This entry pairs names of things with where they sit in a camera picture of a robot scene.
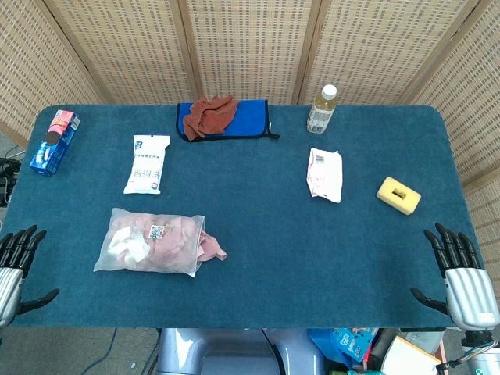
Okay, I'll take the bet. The thin black floor cable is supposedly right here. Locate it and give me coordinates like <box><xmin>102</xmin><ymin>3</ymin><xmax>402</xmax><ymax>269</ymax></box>
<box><xmin>80</xmin><ymin>327</ymin><xmax>118</xmax><ymax>375</ymax></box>

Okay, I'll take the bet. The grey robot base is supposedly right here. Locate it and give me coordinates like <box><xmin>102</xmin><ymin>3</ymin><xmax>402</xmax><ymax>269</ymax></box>
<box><xmin>155</xmin><ymin>327</ymin><xmax>325</xmax><ymax>375</ymax></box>

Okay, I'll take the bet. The white snack packet blue print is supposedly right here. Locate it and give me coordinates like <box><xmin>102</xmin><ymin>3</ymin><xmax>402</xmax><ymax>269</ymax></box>
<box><xmin>123</xmin><ymin>134</ymin><xmax>172</xmax><ymax>196</ymax></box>

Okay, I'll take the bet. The white pink wrapper packet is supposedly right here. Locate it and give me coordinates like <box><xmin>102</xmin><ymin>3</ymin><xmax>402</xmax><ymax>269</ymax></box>
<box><xmin>305</xmin><ymin>147</ymin><xmax>344</xmax><ymax>204</ymax></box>

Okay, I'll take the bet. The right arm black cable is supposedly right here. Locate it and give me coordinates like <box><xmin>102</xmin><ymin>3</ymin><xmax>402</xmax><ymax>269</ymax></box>
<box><xmin>437</xmin><ymin>342</ymin><xmax>491</xmax><ymax>375</ymax></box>

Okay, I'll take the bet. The translucent white zip bag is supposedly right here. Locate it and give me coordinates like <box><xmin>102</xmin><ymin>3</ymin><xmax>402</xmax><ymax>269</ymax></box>
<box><xmin>92</xmin><ymin>207</ymin><xmax>207</xmax><ymax>278</ymax></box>

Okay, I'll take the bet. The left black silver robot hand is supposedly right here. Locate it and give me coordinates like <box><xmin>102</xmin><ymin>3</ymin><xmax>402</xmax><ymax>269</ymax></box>
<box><xmin>0</xmin><ymin>224</ymin><xmax>60</xmax><ymax>329</ymax></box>

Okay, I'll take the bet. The rust orange cloth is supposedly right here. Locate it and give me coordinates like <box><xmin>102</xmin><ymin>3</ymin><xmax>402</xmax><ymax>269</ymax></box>
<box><xmin>182</xmin><ymin>95</ymin><xmax>240</xmax><ymax>141</ymax></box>

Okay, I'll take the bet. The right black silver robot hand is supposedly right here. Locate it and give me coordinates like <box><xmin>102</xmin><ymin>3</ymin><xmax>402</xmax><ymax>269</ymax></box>
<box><xmin>409</xmin><ymin>222</ymin><xmax>500</xmax><ymax>332</ymax></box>

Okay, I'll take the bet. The blue cookie box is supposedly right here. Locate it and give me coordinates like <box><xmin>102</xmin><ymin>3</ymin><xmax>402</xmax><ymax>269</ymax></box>
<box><xmin>29</xmin><ymin>109</ymin><xmax>81</xmax><ymax>177</ymax></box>

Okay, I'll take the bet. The pink floral garment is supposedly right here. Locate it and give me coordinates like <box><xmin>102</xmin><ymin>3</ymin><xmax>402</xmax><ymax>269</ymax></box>
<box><xmin>109</xmin><ymin>214</ymin><xmax>228</xmax><ymax>274</ymax></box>

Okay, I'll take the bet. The yellow sponge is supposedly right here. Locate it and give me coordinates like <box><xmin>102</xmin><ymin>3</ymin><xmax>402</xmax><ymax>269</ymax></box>
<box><xmin>376</xmin><ymin>176</ymin><xmax>422</xmax><ymax>216</ymax></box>

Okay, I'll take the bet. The blue pouch black trim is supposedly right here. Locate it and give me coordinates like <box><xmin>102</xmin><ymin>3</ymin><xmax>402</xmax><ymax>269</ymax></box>
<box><xmin>176</xmin><ymin>99</ymin><xmax>281</xmax><ymax>143</ymax></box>

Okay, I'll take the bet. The beige book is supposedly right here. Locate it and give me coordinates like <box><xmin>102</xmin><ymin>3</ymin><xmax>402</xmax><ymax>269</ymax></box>
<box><xmin>380</xmin><ymin>334</ymin><xmax>445</xmax><ymax>375</ymax></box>

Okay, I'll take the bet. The woven folding screen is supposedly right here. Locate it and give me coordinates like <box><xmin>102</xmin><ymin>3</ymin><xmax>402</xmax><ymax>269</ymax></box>
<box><xmin>0</xmin><ymin>0</ymin><xmax>500</xmax><ymax>255</ymax></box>

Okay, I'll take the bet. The clear plastic drink bottle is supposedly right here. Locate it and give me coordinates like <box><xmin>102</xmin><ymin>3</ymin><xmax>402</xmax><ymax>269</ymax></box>
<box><xmin>306</xmin><ymin>84</ymin><xmax>338</xmax><ymax>135</ymax></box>

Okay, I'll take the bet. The blue snack bag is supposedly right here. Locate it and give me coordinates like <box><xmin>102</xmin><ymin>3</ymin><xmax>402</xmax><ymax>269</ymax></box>
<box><xmin>310</xmin><ymin>327</ymin><xmax>380</xmax><ymax>370</ymax></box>

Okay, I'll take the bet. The black cable bundle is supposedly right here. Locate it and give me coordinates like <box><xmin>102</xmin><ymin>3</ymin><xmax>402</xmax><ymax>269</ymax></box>
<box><xmin>0</xmin><ymin>146</ymin><xmax>21</xmax><ymax>208</ymax></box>

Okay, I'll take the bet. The blue table mat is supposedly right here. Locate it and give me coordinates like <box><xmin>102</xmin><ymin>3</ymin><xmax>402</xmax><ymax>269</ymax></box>
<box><xmin>0</xmin><ymin>103</ymin><xmax>488</xmax><ymax>329</ymax></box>

